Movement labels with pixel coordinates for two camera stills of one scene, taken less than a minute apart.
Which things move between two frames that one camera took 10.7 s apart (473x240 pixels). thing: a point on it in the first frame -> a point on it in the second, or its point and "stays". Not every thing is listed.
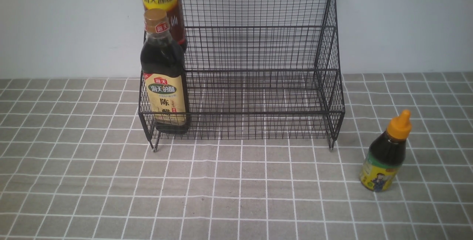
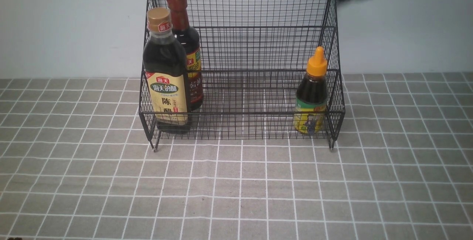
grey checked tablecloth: [76, 164] stays
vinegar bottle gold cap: [163, 67] stays
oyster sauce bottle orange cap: [382, 162] -> [310, 111]
